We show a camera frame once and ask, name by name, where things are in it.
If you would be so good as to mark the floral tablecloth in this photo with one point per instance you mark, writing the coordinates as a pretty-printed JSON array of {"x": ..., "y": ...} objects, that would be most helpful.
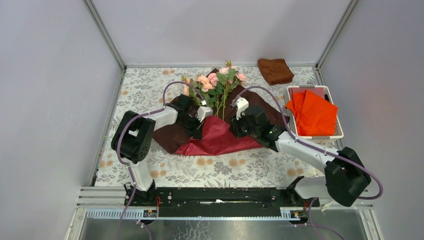
[{"x": 146, "y": 89}]

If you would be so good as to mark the pink fake flower bouquet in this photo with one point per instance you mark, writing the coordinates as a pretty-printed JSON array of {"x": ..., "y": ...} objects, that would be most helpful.
[{"x": 214, "y": 88}]

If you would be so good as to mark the orange cloth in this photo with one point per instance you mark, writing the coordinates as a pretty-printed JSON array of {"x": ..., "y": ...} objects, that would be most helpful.
[{"x": 313, "y": 115}]

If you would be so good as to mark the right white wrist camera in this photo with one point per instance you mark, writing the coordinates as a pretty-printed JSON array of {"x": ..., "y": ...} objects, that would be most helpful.
[{"x": 240, "y": 104}]

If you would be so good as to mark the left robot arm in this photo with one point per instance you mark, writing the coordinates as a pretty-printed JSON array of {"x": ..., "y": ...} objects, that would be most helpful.
[{"x": 133, "y": 137}]

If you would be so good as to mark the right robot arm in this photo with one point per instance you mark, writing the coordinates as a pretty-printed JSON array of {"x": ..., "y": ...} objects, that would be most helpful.
[{"x": 343, "y": 178}]

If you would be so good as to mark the brown folded cloth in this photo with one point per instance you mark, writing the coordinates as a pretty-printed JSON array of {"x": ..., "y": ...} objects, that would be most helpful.
[{"x": 275, "y": 71}]

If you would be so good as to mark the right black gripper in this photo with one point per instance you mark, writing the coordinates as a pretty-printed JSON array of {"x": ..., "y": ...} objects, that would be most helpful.
[{"x": 235, "y": 126}]

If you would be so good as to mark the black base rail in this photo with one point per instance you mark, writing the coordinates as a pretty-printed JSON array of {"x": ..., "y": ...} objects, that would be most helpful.
[{"x": 214, "y": 202}]

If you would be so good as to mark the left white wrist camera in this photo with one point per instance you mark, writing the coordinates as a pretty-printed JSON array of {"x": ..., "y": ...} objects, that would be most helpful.
[{"x": 203, "y": 112}]

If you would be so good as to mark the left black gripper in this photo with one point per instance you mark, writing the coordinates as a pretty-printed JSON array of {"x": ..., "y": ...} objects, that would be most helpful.
[{"x": 196, "y": 132}]

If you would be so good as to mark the cream printed ribbon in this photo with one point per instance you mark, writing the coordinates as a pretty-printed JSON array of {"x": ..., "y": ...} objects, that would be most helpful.
[{"x": 323, "y": 205}]

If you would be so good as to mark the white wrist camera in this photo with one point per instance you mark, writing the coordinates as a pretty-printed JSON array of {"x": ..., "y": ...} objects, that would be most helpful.
[
  {"x": 240, "y": 104},
  {"x": 203, "y": 112}
]

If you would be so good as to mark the dark red paper in basket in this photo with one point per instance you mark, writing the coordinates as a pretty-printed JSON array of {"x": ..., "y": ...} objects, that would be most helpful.
[{"x": 319, "y": 91}]

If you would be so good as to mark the dark red wrapping paper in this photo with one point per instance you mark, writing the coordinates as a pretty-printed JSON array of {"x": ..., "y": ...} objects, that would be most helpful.
[{"x": 216, "y": 136}]

